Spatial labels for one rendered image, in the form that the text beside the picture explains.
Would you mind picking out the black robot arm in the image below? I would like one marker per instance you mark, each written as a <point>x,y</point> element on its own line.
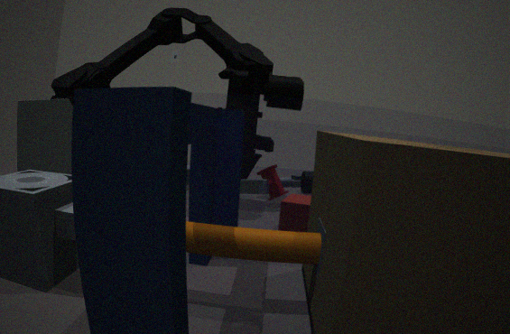
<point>248,71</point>

